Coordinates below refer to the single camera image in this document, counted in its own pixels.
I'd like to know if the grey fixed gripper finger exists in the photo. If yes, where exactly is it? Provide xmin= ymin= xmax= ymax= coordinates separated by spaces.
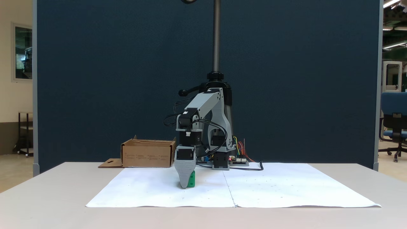
xmin=174 ymin=162 xmax=196 ymax=189

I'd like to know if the blue power converter board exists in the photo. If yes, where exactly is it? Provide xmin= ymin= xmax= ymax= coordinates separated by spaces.
xmin=196 ymin=155 xmax=213 ymax=166

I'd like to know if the open cardboard box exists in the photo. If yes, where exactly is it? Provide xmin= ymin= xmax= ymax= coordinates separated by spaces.
xmin=98 ymin=135 xmax=177 ymax=168

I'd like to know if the white paper sheet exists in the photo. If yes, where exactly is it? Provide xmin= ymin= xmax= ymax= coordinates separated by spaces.
xmin=224 ymin=163 xmax=382 ymax=209
xmin=85 ymin=166 xmax=236 ymax=208

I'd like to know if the small controller circuit board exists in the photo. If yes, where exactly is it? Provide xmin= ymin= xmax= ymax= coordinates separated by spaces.
xmin=229 ymin=155 xmax=250 ymax=166

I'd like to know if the dark blue partition panel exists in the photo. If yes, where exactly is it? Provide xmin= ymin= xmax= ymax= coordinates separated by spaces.
xmin=33 ymin=0 xmax=383 ymax=174

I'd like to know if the black shelf cart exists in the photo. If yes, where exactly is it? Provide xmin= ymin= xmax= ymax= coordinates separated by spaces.
xmin=13 ymin=112 xmax=33 ymax=157

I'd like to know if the white framed window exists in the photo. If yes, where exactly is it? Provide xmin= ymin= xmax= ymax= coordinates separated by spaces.
xmin=12 ymin=23 xmax=33 ymax=82

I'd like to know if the blue office chair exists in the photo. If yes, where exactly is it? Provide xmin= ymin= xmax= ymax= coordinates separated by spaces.
xmin=378 ymin=92 xmax=407 ymax=163

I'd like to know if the black motor cable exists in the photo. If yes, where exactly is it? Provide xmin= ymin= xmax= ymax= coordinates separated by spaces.
xmin=163 ymin=98 xmax=193 ymax=128
xmin=188 ymin=119 xmax=228 ymax=154

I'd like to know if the red jumper wire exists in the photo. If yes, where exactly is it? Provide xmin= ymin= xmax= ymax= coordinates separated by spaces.
xmin=238 ymin=139 xmax=255 ymax=162

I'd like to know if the black camera stand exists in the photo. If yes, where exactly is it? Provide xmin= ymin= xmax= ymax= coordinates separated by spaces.
xmin=178 ymin=0 xmax=234 ymax=137

